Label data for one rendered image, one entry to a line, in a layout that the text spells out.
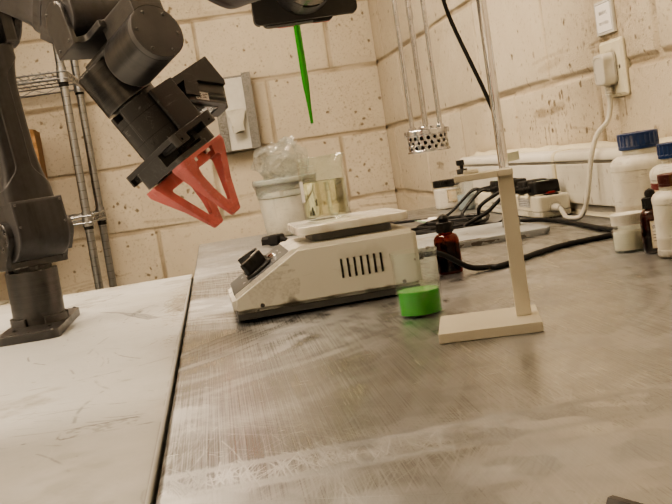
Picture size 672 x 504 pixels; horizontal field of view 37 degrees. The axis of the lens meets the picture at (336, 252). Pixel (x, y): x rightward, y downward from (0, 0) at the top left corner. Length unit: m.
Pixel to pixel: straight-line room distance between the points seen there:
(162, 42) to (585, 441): 0.63
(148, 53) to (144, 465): 0.50
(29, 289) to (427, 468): 0.83
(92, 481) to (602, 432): 0.27
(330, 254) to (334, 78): 2.53
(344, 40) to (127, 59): 2.60
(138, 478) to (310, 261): 0.51
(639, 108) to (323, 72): 2.13
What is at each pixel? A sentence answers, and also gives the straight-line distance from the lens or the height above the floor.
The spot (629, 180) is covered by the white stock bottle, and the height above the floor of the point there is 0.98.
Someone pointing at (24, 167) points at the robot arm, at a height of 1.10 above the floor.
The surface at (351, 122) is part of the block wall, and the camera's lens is 3.56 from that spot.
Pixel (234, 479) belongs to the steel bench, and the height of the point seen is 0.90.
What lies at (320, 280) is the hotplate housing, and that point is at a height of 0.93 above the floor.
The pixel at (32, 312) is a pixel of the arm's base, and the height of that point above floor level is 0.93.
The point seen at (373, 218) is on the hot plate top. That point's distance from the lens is 1.06.
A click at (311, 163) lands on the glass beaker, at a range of 1.07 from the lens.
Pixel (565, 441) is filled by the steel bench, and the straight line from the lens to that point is 0.52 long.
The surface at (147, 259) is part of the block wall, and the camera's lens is 3.54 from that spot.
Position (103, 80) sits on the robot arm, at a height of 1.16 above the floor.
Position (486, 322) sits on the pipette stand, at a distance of 0.81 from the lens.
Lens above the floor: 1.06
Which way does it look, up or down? 5 degrees down
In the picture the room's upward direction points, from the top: 9 degrees counter-clockwise
